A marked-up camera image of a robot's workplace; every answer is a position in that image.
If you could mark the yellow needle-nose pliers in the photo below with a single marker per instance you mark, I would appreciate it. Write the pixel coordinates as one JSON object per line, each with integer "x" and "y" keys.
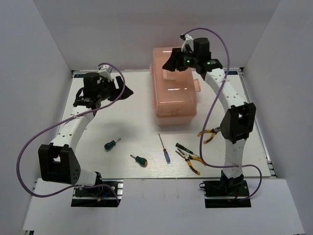
{"x": 188, "y": 158}

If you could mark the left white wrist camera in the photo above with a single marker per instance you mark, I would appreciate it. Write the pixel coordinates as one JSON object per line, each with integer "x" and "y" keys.
{"x": 105, "y": 71}

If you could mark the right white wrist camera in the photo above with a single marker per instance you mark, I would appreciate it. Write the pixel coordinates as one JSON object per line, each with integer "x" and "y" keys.
{"x": 188, "y": 43}

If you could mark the long blue-handled screwdriver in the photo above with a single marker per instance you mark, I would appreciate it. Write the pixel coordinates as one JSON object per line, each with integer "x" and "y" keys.
{"x": 166, "y": 155}

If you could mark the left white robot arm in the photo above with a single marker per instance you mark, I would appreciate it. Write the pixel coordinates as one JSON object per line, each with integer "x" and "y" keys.
{"x": 58, "y": 162}

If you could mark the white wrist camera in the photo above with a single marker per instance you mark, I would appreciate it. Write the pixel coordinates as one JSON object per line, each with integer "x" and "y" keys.
{"x": 105, "y": 71}
{"x": 188, "y": 43}

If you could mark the black green precision screwdriver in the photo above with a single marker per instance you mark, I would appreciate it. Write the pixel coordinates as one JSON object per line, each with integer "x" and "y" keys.
{"x": 186, "y": 150}

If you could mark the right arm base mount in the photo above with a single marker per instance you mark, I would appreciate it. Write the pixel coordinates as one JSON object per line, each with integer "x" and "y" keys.
{"x": 226, "y": 193}

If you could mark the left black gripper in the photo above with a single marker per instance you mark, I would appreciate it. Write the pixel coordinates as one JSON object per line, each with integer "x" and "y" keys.
{"x": 116, "y": 91}

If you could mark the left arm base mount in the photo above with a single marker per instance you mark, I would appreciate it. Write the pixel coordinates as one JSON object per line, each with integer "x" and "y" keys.
{"x": 101, "y": 197}

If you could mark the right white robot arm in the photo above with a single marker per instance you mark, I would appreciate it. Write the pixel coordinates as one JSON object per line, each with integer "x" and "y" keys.
{"x": 239, "y": 117}

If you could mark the green orange-capped stubby screwdriver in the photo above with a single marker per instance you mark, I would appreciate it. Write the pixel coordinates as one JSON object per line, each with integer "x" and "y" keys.
{"x": 140, "y": 160}

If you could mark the pink plastic toolbox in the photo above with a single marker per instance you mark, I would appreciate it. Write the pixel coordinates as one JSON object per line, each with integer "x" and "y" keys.
{"x": 174, "y": 93}

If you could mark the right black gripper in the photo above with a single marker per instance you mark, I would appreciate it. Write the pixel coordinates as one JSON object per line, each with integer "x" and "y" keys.
{"x": 174, "y": 61}

